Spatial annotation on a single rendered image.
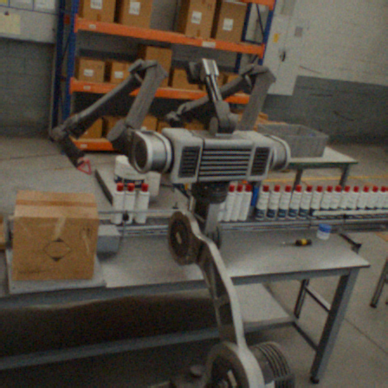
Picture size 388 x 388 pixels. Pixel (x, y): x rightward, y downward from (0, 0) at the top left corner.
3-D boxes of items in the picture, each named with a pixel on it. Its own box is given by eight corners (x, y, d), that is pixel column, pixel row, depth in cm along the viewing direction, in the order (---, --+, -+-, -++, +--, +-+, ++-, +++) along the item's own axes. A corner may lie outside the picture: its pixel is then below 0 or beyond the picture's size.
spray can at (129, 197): (130, 219, 233) (134, 182, 226) (132, 224, 229) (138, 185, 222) (119, 219, 231) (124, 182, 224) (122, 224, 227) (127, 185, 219)
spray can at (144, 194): (143, 219, 236) (148, 182, 229) (146, 223, 232) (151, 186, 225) (133, 219, 234) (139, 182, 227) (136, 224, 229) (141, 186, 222)
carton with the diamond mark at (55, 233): (87, 248, 205) (93, 193, 196) (93, 279, 184) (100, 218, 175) (15, 248, 195) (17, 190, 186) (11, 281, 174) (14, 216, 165)
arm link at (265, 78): (270, 58, 199) (281, 74, 205) (246, 63, 208) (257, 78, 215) (236, 144, 183) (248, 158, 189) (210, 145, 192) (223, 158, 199)
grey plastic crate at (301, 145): (295, 145, 485) (300, 125, 477) (323, 158, 455) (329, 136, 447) (251, 145, 451) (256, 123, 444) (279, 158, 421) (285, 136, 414)
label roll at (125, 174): (151, 183, 287) (155, 160, 282) (137, 191, 269) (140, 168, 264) (123, 174, 292) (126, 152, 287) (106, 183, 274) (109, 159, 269)
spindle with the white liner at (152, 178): (154, 196, 268) (161, 146, 257) (159, 202, 260) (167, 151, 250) (139, 196, 264) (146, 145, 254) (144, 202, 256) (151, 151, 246)
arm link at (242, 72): (253, 68, 202) (265, 85, 209) (252, 61, 206) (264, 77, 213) (176, 113, 223) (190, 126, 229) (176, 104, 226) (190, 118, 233)
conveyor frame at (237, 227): (298, 221, 283) (300, 213, 282) (309, 229, 274) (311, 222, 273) (8, 229, 213) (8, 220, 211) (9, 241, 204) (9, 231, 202)
